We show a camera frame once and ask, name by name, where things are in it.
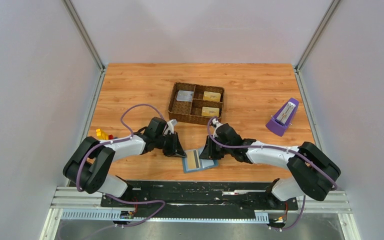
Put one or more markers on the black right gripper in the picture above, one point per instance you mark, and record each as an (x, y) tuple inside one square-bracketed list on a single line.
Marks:
[(208, 152)]

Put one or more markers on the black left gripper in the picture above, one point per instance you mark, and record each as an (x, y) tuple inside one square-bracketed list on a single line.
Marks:
[(177, 149)]

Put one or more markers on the teal leather card holder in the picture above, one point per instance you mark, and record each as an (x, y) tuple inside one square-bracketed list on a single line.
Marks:
[(205, 163)]

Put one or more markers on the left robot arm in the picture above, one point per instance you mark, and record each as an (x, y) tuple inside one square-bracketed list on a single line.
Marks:
[(89, 165)]

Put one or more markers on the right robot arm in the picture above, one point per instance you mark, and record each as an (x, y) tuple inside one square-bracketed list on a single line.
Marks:
[(313, 173)]

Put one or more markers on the gold card in holder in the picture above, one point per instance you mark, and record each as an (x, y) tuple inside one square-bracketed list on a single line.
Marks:
[(192, 160)]

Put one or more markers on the silver card in basket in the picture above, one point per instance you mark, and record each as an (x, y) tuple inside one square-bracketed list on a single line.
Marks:
[(184, 96)]

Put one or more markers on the gold card in basket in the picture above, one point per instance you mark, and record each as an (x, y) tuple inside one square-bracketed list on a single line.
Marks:
[(212, 96)]

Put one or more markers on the brown woven divided basket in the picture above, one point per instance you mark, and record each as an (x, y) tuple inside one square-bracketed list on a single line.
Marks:
[(190, 112)]

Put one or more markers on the purple metronome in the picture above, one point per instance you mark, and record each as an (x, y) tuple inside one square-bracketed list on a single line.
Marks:
[(282, 119)]

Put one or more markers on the yellow toy block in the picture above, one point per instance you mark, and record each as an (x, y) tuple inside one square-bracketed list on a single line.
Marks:
[(101, 134)]

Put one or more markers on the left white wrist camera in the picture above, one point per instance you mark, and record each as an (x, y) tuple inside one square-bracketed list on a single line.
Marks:
[(170, 127)]

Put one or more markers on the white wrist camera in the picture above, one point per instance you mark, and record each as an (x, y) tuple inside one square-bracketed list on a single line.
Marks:
[(170, 127), (215, 123)]

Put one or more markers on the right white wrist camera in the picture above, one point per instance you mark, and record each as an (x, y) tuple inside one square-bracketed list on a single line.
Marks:
[(215, 123)]

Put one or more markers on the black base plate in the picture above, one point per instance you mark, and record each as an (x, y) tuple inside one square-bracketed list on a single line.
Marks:
[(200, 199)]

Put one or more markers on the white slotted cable duct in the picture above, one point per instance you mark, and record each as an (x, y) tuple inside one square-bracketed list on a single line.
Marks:
[(118, 215)]

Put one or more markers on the aluminium frame rail left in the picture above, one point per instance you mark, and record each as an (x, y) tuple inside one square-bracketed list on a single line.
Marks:
[(94, 73)]

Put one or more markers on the aluminium frame rail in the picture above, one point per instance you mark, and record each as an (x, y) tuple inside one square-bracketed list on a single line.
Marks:
[(346, 218), (94, 73)]

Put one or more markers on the aluminium frame rail right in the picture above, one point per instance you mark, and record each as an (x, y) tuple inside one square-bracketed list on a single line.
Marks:
[(346, 218)]

